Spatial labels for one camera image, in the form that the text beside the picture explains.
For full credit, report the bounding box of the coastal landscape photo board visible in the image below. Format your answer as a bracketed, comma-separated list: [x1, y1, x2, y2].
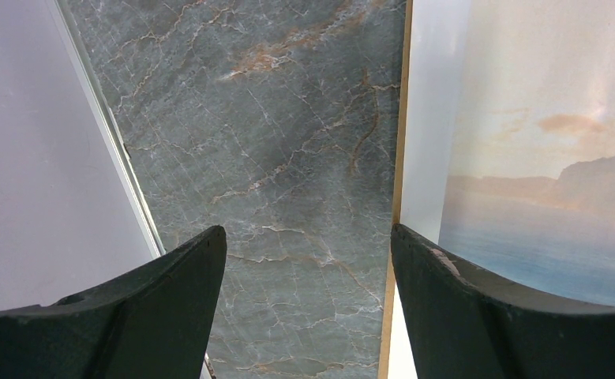
[388, 1, 615, 378]

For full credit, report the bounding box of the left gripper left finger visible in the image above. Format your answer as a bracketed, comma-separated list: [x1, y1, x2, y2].
[0, 225, 227, 378]

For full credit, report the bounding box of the brown cardboard backing board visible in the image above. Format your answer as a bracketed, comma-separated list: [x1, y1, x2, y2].
[377, 0, 413, 379]

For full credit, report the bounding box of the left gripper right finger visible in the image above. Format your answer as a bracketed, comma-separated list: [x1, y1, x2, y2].
[391, 223, 615, 378]

